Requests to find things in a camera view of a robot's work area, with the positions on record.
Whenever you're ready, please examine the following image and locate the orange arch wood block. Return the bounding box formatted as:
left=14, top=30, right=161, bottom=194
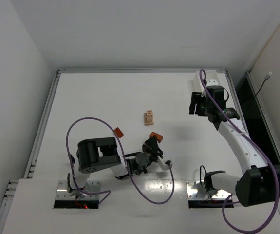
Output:
left=149, top=132, right=163, bottom=143

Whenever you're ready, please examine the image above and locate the white plastic bin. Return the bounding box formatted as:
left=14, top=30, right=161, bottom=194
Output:
left=192, top=70, right=220, bottom=92

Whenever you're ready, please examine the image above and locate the orange wedge wood block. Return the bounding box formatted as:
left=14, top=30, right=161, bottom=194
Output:
left=114, top=127, right=124, bottom=138

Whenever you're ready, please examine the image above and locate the plain light wood cube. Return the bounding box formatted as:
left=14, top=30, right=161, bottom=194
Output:
left=146, top=115, right=153, bottom=125

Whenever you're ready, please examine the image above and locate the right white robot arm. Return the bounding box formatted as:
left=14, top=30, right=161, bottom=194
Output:
left=189, top=79, right=280, bottom=207

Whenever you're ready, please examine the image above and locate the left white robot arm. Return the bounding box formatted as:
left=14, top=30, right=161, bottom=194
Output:
left=67, top=135, right=172, bottom=194

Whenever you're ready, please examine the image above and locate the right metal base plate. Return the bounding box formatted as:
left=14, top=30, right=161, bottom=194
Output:
left=186, top=180, right=230, bottom=201

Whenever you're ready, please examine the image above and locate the metal base plate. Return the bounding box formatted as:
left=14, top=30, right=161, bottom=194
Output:
left=186, top=180, right=230, bottom=201
left=55, top=180, right=101, bottom=201

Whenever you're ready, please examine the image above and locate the black wall cable with plug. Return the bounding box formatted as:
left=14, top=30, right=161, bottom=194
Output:
left=244, top=71, right=273, bottom=110

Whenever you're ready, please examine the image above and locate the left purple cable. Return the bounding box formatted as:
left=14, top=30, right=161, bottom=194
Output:
left=65, top=117, right=175, bottom=205

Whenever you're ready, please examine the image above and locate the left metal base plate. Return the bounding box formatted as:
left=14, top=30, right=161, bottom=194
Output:
left=55, top=180, right=101, bottom=201

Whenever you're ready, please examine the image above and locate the aluminium frame rail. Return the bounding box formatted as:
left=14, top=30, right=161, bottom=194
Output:
left=56, top=68, right=228, bottom=74

